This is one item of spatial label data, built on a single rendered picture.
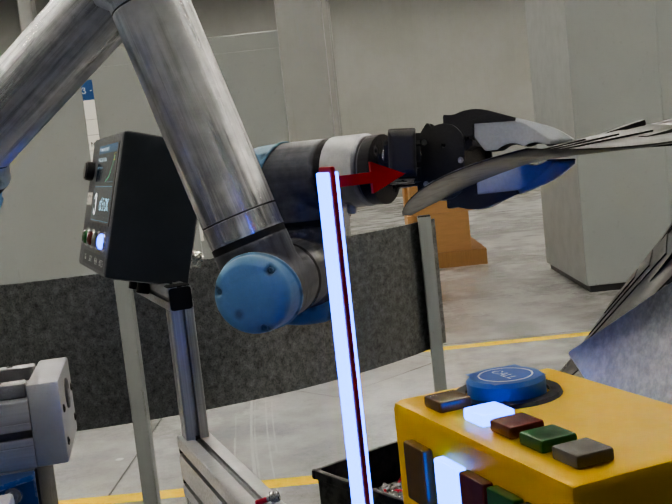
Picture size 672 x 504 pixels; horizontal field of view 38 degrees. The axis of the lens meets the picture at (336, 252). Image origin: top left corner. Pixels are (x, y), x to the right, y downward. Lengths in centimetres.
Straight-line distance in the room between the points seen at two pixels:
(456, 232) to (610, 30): 275
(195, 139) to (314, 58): 423
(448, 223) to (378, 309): 612
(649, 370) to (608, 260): 622
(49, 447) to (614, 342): 59
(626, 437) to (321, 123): 472
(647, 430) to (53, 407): 75
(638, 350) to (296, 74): 437
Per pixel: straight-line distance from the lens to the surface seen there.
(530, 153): 69
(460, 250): 900
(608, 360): 86
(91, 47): 112
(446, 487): 46
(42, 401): 108
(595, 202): 700
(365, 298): 283
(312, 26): 515
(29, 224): 720
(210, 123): 91
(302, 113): 511
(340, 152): 98
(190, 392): 125
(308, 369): 273
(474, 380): 50
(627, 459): 41
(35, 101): 114
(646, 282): 100
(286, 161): 101
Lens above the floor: 121
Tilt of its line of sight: 6 degrees down
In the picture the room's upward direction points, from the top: 6 degrees counter-clockwise
